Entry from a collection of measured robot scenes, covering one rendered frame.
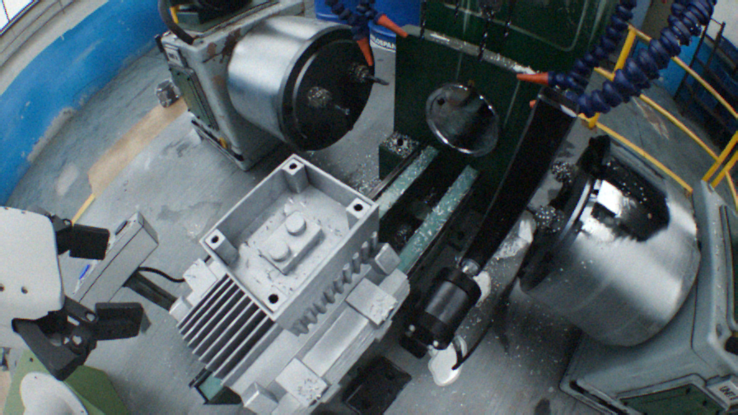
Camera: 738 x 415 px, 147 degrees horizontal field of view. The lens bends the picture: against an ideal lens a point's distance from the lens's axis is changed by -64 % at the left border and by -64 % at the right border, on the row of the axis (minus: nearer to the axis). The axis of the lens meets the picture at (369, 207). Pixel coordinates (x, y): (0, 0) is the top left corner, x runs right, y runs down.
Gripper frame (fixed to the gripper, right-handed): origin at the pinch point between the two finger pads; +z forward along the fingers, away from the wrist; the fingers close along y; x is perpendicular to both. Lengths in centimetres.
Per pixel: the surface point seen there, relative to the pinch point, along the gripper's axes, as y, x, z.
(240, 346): 8.8, 0.0, 8.6
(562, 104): 19.8, 27.1, 7.7
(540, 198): 27, 37, 66
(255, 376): 10.7, -2.6, 10.0
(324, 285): 11.0, 8.0, 11.8
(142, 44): -556, 33, 134
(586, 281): 31.9, 20.4, 22.8
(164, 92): -242, -2, 100
